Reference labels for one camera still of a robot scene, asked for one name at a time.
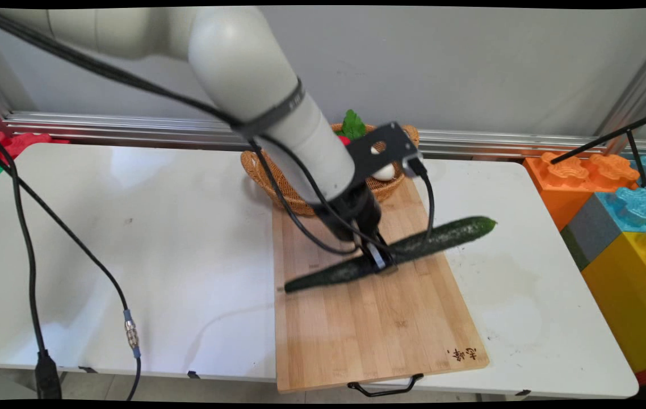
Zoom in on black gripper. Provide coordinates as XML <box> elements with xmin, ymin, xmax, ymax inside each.
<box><xmin>314</xmin><ymin>183</ymin><xmax>398</xmax><ymax>273</ymax></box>

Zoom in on long green cucumber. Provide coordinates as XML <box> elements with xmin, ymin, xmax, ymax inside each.
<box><xmin>283</xmin><ymin>216</ymin><xmax>497</xmax><ymax>294</ymax></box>

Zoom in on bamboo cutting board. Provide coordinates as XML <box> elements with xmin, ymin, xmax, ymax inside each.
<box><xmin>272</xmin><ymin>176</ymin><xmax>490</xmax><ymax>394</ymax></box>

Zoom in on green leafy vegetable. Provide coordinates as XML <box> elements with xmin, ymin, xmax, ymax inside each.
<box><xmin>341</xmin><ymin>110</ymin><xmax>367</xmax><ymax>140</ymax></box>

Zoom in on woven wicker basket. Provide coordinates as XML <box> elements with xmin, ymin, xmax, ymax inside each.
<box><xmin>241</xmin><ymin>122</ymin><xmax>420</xmax><ymax>217</ymax></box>

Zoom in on orange foam building block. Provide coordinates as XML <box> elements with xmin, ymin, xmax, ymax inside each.
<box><xmin>523</xmin><ymin>151</ymin><xmax>640</xmax><ymax>231</ymax></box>

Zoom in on blue and grey foam block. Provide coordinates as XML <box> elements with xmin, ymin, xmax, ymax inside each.
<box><xmin>560</xmin><ymin>187</ymin><xmax>646</xmax><ymax>271</ymax></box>

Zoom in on large coloured toy blocks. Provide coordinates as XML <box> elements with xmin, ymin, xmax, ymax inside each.
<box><xmin>581</xmin><ymin>227</ymin><xmax>646</xmax><ymax>394</ymax></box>

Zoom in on black tripod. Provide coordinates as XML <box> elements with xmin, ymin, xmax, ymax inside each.
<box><xmin>550</xmin><ymin>107</ymin><xmax>646</xmax><ymax>198</ymax></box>

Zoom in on red foam mat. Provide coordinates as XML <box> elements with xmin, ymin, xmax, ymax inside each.
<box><xmin>0</xmin><ymin>131</ymin><xmax>69</xmax><ymax>170</ymax></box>

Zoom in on black usb camera cable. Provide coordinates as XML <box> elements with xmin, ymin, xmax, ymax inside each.
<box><xmin>407</xmin><ymin>156</ymin><xmax>437</xmax><ymax>246</ymax></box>

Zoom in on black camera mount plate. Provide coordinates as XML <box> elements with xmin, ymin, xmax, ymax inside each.
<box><xmin>347</xmin><ymin>122</ymin><xmax>421</xmax><ymax>183</ymax></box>

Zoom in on black metal drawer handle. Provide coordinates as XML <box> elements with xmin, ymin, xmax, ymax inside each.
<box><xmin>347</xmin><ymin>373</ymin><xmax>425</xmax><ymax>398</ymax></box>

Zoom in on black strap around arm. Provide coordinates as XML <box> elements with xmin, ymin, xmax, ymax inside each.
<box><xmin>231</xmin><ymin>78</ymin><xmax>307</xmax><ymax>141</ymax></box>

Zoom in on horizontal aluminium frame rail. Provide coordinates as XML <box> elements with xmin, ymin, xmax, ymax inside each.
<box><xmin>0</xmin><ymin>110</ymin><xmax>646</xmax><ymax>160</ymax></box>

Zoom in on thin cable with metal connector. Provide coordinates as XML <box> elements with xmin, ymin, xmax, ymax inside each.
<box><xmin>0</xmin><ymin>142</ymin><xmax>142</xmax><ymax>400</ymax></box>

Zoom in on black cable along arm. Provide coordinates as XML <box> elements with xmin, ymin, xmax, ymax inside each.
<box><xmin>0</xmin><ymin>8</ymin><xmax>395</xmax><ymax>256</ymax></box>

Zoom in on thick black cable with plug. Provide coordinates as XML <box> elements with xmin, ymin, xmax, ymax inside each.
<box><xmin>0</xmin><ymin>120</ymin><xmax>63</xmax><ymax>399</ymax></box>

